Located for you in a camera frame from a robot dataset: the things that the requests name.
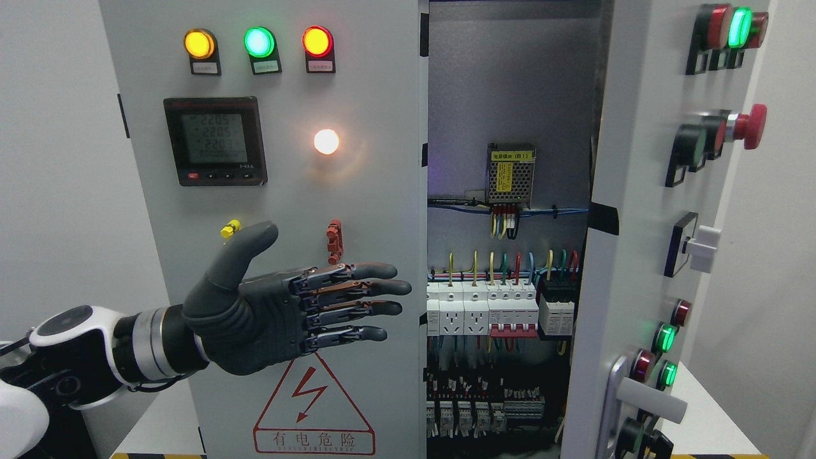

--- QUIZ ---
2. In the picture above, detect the red emergency stop button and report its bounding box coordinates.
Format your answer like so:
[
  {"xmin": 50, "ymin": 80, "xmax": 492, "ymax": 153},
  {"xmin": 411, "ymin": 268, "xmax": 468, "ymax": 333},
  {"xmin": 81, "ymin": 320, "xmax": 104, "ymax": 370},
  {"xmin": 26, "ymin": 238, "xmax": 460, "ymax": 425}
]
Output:
[{"xmin": 720, "ymin": 104, "xmax": 768, "ymax": 150}]

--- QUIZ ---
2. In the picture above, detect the black white surge protector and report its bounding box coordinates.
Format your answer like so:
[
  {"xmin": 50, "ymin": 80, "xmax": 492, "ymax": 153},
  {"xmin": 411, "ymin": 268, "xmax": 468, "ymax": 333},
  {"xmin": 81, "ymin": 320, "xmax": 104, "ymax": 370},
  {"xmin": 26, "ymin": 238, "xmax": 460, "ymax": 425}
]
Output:
[{"xmin": 537, "ymin": 277, "xmax": 576, "ymax": 340}]

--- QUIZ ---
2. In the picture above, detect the metal mesh power supply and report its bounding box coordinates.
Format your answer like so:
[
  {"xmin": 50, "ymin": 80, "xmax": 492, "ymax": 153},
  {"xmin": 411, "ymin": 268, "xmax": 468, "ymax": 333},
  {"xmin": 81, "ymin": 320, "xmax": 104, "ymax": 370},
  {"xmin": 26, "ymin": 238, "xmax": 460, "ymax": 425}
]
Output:
[{"xmin": 486, "ymin": 143, "xmax": 536, "ymax": 206}]

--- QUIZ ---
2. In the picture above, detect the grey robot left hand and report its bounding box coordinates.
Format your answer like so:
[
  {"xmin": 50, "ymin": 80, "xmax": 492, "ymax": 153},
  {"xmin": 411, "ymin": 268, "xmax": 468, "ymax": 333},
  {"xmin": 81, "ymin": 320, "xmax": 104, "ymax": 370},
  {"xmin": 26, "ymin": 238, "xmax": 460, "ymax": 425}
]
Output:
[{"xmin": 182, "ymin": 221, "xmax": 412, "ymax": 375}]

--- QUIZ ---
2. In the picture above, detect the red electric hazard warning sticker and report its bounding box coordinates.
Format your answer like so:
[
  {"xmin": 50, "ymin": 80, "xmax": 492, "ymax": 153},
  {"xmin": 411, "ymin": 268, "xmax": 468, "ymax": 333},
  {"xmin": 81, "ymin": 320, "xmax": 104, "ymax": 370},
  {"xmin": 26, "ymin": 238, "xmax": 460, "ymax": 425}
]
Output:
[{"xmin": 252, "ymin": 353, "xmax": 376, "ymax": 456}]

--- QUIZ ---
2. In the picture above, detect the white rotary knob right door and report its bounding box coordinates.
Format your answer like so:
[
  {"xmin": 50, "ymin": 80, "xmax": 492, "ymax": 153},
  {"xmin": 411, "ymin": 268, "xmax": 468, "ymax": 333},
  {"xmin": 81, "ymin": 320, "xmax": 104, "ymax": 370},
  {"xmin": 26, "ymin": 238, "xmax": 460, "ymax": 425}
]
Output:
[{"xmin": 663, "ymin": 212, "xmax": 722, "ymax": 278}]

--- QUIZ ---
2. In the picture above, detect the white socket module row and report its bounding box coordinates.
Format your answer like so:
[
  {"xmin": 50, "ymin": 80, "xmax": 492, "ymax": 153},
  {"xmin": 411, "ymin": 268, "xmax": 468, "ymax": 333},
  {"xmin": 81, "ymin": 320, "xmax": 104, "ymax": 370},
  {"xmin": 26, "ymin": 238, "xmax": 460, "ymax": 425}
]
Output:
[{"xmin": 426, "ymin": 280, "xmax": 490, "ymax": 337}]

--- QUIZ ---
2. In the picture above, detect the grey cabinet door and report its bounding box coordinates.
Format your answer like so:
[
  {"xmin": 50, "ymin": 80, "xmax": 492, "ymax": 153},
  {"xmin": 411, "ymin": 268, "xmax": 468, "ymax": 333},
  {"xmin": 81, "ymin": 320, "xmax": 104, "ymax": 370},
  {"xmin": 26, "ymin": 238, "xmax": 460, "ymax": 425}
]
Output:
[
  {"xmin": 99, "ymin": 1, "xmax": 426, "ymax": 458},
  {"xmin": 560, "ymin": 1, "xmax": 770, "ymax": 458}
]

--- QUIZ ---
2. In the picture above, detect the black digital power meter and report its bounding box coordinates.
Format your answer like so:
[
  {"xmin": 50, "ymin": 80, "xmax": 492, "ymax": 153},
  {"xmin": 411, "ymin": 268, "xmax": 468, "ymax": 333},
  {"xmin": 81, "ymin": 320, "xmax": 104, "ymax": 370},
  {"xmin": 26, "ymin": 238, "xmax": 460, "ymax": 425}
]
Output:
[{"xmin": 163, "ymin": 96, "xmax": 267, "ymax": 187}]

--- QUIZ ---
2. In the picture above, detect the yellow indicator light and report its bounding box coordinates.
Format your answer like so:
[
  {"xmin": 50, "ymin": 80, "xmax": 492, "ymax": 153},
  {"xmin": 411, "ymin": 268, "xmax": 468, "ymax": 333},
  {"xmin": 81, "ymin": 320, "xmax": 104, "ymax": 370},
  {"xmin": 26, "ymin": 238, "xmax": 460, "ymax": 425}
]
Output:
[{"xmin": 184, "ymin": 28, "xmax": 221, "ymax": 76}]

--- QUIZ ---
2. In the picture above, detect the red indicator light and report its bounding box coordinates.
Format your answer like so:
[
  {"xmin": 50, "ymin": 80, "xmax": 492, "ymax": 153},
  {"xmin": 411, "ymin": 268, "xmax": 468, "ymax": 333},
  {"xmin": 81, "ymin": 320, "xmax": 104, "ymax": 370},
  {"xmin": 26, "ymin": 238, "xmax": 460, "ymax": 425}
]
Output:
[{"xmin": 302, "ymin": 25, "xmax": 336, "ymax": 75}]

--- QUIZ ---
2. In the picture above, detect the silver door handle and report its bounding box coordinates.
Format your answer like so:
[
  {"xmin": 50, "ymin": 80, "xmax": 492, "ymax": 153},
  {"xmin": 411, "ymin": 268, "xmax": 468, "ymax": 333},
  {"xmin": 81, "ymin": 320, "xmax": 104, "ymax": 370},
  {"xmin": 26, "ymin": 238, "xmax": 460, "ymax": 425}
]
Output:
[{"xmin": 595, "ymin": 355, "xmax": 687, "ymax": 458}]

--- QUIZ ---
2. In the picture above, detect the white glowing indicator light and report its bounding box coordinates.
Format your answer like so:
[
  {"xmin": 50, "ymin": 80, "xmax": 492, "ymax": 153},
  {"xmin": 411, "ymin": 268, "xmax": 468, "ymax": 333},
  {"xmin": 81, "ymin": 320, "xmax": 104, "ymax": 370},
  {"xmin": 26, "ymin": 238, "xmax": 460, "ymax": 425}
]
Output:
[{"xmin": 314, "ymin": 128, "xmax": 340, "ymax": 155}]

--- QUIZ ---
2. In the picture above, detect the red handle circuit breaker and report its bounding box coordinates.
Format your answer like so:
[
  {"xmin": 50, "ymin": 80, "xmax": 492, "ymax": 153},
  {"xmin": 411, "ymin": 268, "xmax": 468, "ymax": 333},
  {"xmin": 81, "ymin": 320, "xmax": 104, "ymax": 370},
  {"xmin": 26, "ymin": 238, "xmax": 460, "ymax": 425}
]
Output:
[{"xmin": 488, "ymin": 282, "xmax": 539, "ymax": 338}]

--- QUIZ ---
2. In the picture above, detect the green indicator light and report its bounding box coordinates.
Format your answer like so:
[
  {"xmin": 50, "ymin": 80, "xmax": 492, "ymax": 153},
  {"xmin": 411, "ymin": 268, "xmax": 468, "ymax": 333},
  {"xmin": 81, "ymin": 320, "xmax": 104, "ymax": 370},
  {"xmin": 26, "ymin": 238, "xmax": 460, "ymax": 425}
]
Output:
[{"xmin": 243, "ymin": 26, "xmax": 282, "ymax": 75}]

